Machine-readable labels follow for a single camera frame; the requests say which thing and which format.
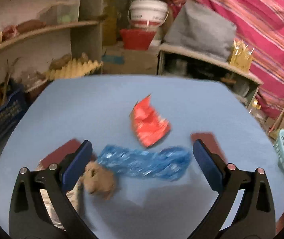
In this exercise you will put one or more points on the cardboard box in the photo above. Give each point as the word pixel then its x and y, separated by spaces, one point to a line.
pixel 117 60

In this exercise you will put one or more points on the dark blue plastic crate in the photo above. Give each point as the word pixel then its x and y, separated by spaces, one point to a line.
pixel 12 111

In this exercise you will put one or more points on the red snack wrapper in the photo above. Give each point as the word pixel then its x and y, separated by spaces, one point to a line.
pixel 147 124

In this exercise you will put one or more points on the blue plastic wrapper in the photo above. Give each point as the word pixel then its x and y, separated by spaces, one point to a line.
pixel 169 164

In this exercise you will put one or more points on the grey low shelf cabinet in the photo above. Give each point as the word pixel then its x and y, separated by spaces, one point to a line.
pixel 182 62

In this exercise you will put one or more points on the red striped cloth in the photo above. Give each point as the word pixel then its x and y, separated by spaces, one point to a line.
pixel 260 24

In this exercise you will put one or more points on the white plastic bucket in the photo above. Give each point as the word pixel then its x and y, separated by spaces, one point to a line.
pixel 147 13

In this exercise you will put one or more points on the grey fabric bag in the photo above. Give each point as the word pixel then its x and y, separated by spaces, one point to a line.
pixel 201 29

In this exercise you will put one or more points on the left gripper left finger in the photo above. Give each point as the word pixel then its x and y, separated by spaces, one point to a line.
pixel 28 216

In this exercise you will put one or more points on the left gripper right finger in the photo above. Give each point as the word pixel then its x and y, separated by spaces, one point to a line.
pixel 255 217

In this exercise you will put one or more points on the wooden wall shelf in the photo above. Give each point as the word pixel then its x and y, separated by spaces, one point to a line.
pixel 35 32

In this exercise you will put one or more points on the red plastic basin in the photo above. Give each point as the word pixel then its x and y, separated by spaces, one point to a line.
pixel 137 39

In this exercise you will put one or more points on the dark red booklet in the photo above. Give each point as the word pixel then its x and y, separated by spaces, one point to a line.
pixel 210 142
pixel 59 154

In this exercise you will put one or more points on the yellow perforated utensil basket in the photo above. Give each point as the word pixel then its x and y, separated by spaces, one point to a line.
pixel 241 56

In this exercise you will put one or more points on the cooking oil bottle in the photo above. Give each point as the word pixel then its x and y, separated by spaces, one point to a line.
pixel 254 107

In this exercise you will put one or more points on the yellow egg tray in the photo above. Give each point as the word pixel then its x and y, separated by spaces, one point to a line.
pixel 74 69

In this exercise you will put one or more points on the crumpled grey brown paper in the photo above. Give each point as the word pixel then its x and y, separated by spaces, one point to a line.
pixel 96 180

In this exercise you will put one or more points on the blue table cloth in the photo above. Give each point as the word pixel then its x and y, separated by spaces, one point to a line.
pixel 97 109

